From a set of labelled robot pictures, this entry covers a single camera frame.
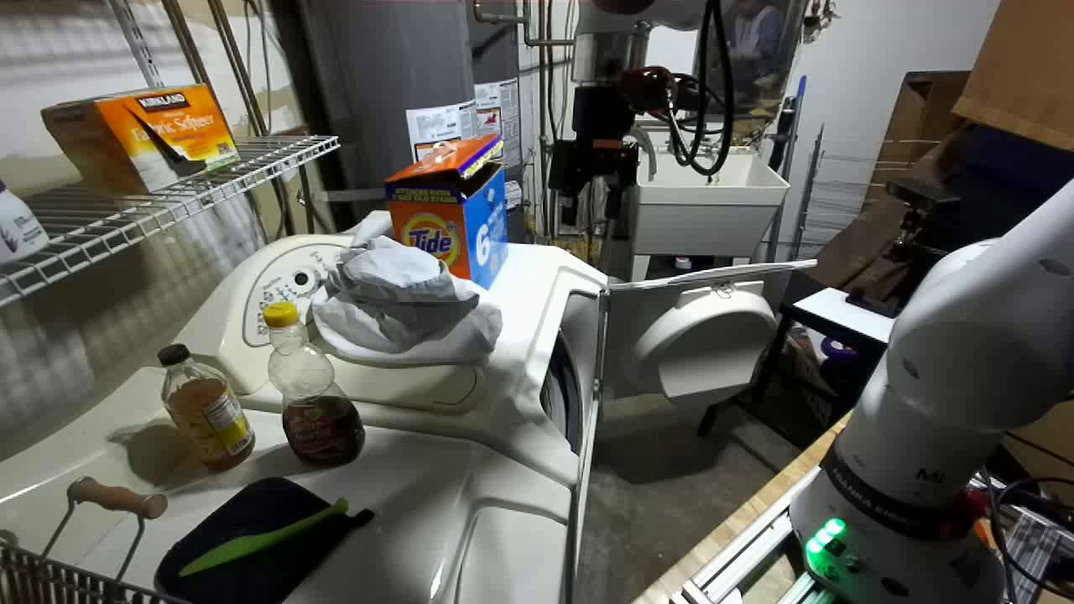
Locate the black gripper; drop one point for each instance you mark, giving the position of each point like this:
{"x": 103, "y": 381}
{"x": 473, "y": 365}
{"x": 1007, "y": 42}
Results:
{"x": 605, "y": 119}

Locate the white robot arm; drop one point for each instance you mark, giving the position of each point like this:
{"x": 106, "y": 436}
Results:
{"x": 960, "y": 357}

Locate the white washing machine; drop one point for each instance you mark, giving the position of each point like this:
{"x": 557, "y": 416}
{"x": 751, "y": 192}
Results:
{"x": 526, "y": 291}

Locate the white washing machine door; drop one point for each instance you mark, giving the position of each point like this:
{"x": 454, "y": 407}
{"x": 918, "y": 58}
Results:
{"x": 700, "y": 336}

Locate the metal water pipes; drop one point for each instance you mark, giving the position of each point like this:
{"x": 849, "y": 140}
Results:
{"x": 550, "y": 67}

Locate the white paper label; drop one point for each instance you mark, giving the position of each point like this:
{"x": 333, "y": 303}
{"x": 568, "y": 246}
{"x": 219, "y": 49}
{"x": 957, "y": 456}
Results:
{"x": 496, "y": 105}
{"x": 437, "y": 129}

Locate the white utility sink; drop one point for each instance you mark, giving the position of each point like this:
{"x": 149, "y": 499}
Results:
{"x": 705, "y": 214}

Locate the dark cluttered window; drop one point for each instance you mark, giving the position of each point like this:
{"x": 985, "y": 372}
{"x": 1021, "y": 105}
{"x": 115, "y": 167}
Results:
{"x": 767, "y": 45}

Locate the orange Tide detergent box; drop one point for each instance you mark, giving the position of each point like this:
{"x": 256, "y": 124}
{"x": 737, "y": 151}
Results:
{"x": 441, "y": 223}

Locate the blue tipped pole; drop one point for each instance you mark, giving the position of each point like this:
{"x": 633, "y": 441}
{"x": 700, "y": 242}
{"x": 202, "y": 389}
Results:
{"x": 802, "y": 87}

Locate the grey water heater tank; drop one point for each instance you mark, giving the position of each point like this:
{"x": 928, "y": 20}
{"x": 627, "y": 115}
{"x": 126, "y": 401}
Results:
{"x": 380, "y": 67}

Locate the white topped black stand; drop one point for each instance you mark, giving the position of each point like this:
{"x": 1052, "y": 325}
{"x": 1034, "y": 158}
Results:
{"x": 840, "y": 312}

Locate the brown cardboard box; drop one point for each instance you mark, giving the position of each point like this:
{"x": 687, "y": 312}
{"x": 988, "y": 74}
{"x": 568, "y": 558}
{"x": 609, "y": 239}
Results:
{"x": 925, "y": 112}

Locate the dark syrup bottle yellow cap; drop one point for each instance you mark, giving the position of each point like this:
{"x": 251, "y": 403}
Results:
{"x": 322, "y": 425}

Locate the large brown cardboard sheet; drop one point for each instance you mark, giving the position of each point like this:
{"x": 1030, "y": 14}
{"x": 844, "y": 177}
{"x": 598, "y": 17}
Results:
{"x": 1030, "y": 67}

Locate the orange Kirkland cardboard box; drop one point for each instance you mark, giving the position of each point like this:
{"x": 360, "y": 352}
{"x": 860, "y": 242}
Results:
{"x": 169, "y": 129}

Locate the amber vinegar bottle black cap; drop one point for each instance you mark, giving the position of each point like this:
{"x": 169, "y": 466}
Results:
{"x": 206, "y": 414}

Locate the black pot holder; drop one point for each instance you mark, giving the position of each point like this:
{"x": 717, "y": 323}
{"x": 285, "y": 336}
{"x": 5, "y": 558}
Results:
{"x": 269, "y": 503}

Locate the green plastic utensil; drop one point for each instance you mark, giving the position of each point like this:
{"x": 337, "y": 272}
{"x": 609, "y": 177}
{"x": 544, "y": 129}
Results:
{"x": 265, "y": 542}

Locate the white plastic jug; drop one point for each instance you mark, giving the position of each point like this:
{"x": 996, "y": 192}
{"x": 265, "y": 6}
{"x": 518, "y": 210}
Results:
{"x": 23, "y": 228}

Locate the aluminium frame rail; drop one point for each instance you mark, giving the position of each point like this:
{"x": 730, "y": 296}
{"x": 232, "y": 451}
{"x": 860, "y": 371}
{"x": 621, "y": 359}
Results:
{"x": 742, "y": 565}

